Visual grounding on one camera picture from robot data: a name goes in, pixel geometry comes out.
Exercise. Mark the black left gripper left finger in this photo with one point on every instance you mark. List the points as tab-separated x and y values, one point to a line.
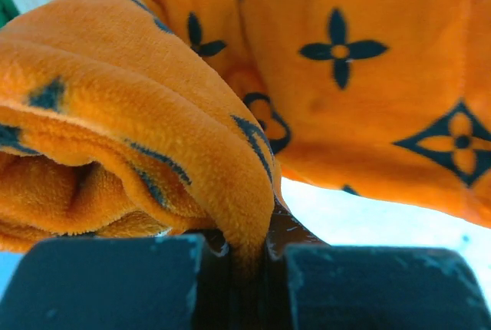
164	282

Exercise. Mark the green tank top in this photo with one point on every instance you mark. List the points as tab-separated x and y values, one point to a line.
8	11

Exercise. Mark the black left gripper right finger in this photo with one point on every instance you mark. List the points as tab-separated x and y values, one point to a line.
312	285

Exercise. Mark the orange patterned pillowcase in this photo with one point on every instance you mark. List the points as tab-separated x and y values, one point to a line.
124	118

